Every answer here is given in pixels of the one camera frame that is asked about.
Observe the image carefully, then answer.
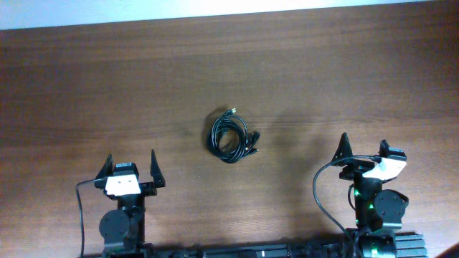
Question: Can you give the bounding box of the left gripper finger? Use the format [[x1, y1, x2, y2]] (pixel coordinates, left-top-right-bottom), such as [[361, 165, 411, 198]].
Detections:
[[150, 149, 166, 188], [95, 153, 113, 179]]

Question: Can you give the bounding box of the black usb cable bundle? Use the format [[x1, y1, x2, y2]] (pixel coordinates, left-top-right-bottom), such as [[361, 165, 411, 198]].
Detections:
[[205, 106, 261, 165]]

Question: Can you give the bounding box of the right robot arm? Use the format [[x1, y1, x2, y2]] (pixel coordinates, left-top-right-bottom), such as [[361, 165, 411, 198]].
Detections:
[[332, 133, 409, 257]]

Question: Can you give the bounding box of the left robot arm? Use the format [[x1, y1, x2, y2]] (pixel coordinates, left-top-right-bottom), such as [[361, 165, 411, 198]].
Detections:
[[94, 152, 166, 257]]

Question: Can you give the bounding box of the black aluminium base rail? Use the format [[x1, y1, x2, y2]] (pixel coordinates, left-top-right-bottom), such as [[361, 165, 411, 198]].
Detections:
[[89, 234, 428, 258]]

